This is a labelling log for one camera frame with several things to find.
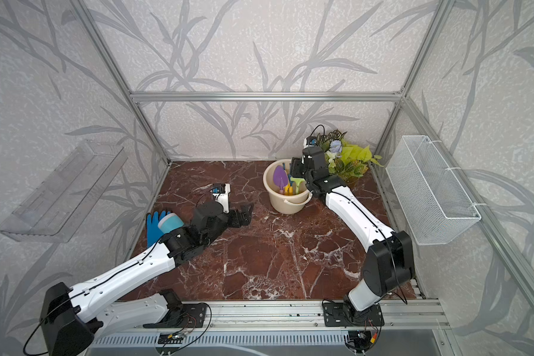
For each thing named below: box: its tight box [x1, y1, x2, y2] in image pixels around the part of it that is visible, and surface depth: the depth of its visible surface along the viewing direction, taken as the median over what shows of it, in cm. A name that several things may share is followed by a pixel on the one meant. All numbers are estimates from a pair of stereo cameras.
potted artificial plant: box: [317, 129, 385, 181], surface depth 93 cm
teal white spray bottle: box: [157, 212, 185, 234], surface depth 90 cm
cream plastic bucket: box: [262, 158, 313, 216], surface depth 98 cm
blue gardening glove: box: [146, 210, 172, 248], surface depth 95 cm
